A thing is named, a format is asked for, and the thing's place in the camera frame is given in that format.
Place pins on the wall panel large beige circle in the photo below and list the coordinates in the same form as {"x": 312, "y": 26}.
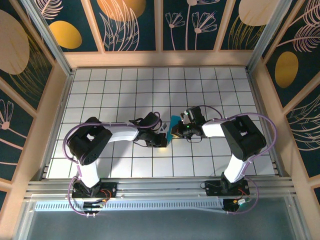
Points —
{"x": 15, "y": 50}

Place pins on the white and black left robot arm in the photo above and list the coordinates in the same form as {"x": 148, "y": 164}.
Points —
{"x": 120, "y": 133}

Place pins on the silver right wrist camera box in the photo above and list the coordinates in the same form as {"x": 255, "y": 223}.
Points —
{"x": 185, "y": 117}

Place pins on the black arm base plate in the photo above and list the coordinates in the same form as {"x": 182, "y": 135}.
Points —
{"x": 111, "y": 187}
{"x": 212, "y": 190}

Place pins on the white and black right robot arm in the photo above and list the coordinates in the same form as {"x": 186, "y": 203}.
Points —
{"x": 245, "y": 140}

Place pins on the dark wall panel yellow oval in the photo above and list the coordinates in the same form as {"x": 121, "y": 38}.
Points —
{"x": 65, "y": 34}
{"x": 286, "y": 69}

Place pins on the wall panel pink leaf lines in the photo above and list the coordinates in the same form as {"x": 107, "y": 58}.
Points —
{"x": 307, "y": 130}

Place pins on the wall panel yellow grass lines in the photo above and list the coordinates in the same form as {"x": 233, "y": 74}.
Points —
{"x": 240, "y": 32}

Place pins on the aluminium table side rail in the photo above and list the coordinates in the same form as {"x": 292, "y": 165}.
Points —
{"x": 257, "y": 100}
{"x": 65, "y": 97}

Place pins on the wall panel orange circle leaves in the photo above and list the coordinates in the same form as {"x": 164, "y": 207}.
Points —
{"x": 120, "y": 30}

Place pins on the blue cloth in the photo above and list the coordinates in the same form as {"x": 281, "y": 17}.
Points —
{"x": 173, "y": 122}

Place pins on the black connector block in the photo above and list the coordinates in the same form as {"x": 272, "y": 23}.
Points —
{"x": 93, "y": 206}

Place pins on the wall panel pink feather leaves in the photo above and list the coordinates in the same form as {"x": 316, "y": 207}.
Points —
{"x": 305, "y": 30}

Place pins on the wall panel pink flower outlines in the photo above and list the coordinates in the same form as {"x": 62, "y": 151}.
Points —
{"x": 185, "y": 37}

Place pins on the long aluminium base rail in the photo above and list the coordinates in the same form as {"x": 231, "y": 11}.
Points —
{"x": 160, "y": 187}

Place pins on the aluminium frame post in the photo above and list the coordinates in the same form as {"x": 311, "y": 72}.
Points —
{"x": 268, "y": 37}
{"x": 47, "y": 37}

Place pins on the wall panel single pink flower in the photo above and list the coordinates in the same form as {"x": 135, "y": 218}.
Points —
{"x": 10, "y": 140}

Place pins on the small green-lit circuit board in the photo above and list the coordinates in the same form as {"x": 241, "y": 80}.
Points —
{"x": 242, "y": 202}

